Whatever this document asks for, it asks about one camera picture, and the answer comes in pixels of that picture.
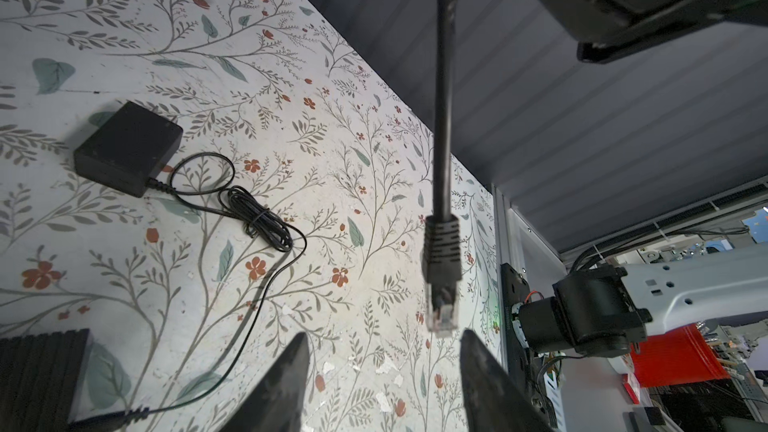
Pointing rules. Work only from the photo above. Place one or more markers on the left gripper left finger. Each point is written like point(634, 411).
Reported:
point(276, 403)

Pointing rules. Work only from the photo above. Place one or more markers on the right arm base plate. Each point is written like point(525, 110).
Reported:
point(522, 365)

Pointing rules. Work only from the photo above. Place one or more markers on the floral patterned table mat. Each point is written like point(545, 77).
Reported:
point(186, 185)

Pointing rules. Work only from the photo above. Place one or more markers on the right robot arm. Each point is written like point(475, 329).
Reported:
point(601, 310)

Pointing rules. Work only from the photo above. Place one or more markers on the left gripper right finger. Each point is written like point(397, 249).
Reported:
point(491, 401)

